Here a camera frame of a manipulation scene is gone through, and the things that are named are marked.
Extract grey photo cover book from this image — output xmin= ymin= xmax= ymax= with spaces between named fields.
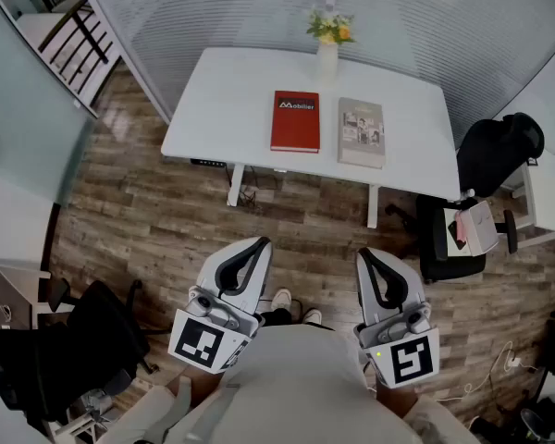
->
xmin=336 ymin=96 xmax=387 ymax=170

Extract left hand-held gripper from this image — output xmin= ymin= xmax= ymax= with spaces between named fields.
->
xmin=167 ymin=237 xmax=275 ymax=375

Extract red book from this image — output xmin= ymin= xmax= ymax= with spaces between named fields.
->
xmin=270 ymin=90 xmax=321 ymax=154

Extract grey chest strap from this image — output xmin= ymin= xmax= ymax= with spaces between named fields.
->
xmin=183 ymin=381 xmax=241 ymax=444

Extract white flat box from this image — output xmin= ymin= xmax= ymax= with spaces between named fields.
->
xmin=443 ymin=206 xmax=473 ymax=259

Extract person's black trousers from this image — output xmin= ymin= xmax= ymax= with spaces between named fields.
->
xmin=258 ymin=299 xmax=302 ymax=327

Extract pink cloth item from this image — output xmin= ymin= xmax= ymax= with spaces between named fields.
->
xmin=455 ymin=213 xmax=473 ymax=244

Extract black office chair with headrest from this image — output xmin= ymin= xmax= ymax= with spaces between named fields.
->
xmin=385 ymin=111 xmax=546 ymax=286

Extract black under-desk cables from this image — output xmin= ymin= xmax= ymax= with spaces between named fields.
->
xmin=238 ymin=166 xmax=283 ymax=213

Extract white desk leg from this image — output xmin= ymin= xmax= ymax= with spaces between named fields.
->
xmin=366 ymin=185 xmax=380 ymax=229
xmin=226 ymin=164 xmax=246 ymax=208

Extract white side desk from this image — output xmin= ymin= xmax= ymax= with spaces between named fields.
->
xmin=499 ymin=148 xmax=555 ymax=249

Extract white floor cable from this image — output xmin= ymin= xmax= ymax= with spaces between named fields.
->
xmin=437 ymin=339 xmax=537 ymax=404

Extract white vase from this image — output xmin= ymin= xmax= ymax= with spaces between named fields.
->
xmin=315 ymin=39 xmax=339 ymax=81

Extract grey cabinet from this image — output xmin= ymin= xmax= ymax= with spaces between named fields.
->
xmin=0 ymin=256 xmax=52 ymax=333

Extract black phone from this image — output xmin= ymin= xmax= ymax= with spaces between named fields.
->
xmin=447 ymin=219 xmax=468 ymax=252

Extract person's left forearm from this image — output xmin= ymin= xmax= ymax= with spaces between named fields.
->
xmin=166 ymin=365 xmax=224 ymax=409

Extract black stair railing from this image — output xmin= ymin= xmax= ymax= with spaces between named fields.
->
xmin=36 ymin=0 xmax=110 ymax=94

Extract person's white shirt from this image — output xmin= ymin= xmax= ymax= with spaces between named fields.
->
xmin=96 ymin=321 xmax=482 ymax=444

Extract person's right forearm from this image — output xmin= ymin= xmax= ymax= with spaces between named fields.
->
xmin=374 ymin=379 xmax=420 ymax=420

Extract yellow and green flower bouquet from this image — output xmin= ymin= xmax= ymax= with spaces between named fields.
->
xmin=305 ymin=9 xmax=356 ymax=46

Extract person's left white shoe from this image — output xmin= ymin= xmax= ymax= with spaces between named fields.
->
xmin=270 ymin=288 xmax=293 ymax=312

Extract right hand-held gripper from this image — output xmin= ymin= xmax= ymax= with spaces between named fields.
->
xmin=354 ymin=247 xmax=440 ymax=390

